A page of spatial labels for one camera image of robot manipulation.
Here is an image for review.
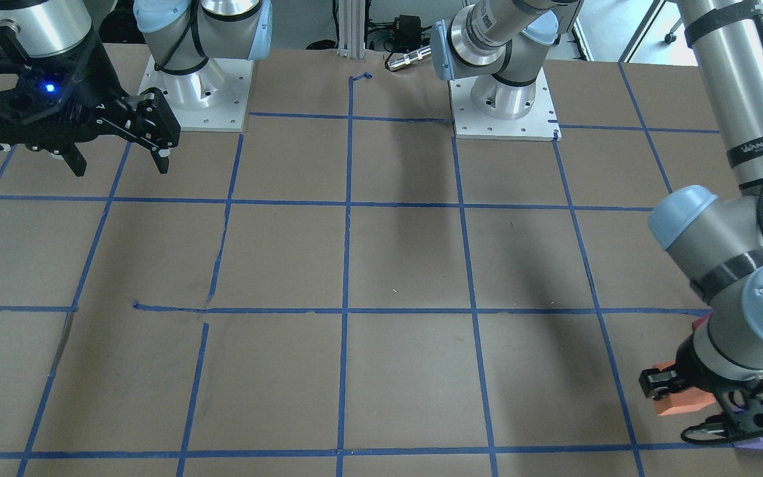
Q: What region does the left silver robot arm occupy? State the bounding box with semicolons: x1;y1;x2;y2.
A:
455;60;740;404

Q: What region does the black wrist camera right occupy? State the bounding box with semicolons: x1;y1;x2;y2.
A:
0;48;89;151

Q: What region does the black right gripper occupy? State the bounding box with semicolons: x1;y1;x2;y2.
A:
57;30;181;176

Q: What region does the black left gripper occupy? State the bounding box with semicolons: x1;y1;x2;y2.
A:
640;335;763;399

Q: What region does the orange foam cube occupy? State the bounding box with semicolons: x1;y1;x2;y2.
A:
653;387;717;416

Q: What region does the red foam cube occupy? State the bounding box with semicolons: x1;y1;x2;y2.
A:
691;311;714;336

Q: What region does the aluminium frame post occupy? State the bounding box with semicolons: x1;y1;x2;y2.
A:
334;0;368;62

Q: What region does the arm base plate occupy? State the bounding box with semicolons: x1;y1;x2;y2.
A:
448;70;562;142
140;58;256;133

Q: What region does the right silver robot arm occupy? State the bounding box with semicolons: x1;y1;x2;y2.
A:
0;1;272;176

